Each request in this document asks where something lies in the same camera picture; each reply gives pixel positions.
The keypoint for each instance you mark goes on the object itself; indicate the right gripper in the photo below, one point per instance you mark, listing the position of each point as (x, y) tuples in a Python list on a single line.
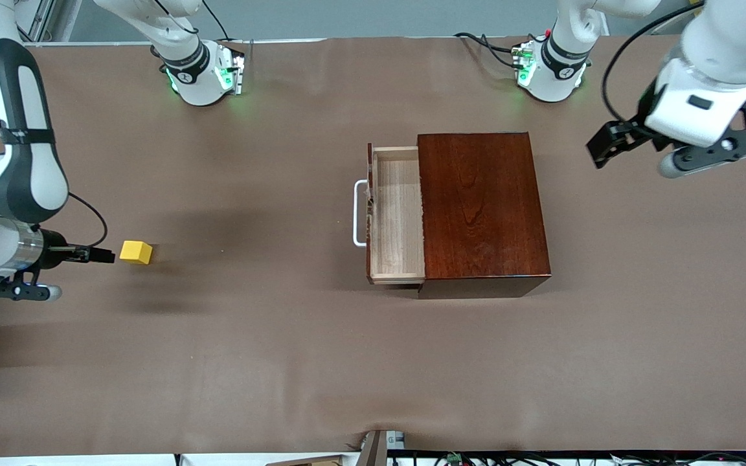
[(54, 252)]

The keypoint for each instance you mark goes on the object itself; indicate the dark brown wooden cabinet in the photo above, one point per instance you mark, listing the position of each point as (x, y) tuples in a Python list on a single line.
[(483, 207)]

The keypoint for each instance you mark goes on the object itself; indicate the aluminium frame profile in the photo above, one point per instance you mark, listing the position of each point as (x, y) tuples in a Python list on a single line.
[(39, 19)]

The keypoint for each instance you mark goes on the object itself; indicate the green connector plug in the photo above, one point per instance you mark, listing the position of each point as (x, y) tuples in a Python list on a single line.
[(454, 458)]

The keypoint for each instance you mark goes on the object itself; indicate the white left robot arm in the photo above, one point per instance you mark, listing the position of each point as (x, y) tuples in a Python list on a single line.
[(557, 71)]

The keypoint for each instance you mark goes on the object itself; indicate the base connector box green light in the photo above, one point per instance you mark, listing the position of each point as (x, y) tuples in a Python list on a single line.
[(232, 68), (524, 63)]

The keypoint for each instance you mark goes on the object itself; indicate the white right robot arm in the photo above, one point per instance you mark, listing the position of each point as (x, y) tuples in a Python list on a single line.
[(23, 188)]

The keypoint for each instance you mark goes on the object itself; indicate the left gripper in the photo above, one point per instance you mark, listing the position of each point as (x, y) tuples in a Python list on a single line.
[(633, 131)]

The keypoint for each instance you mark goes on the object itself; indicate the brown table cover sheet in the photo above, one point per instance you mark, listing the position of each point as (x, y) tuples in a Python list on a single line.
[(282, 356)]

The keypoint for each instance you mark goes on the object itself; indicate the white numbered tag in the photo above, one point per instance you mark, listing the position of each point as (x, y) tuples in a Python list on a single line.
[(395, 440)]

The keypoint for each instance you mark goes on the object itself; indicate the yellow block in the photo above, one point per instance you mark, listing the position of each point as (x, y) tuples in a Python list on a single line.
[(136, 252)]

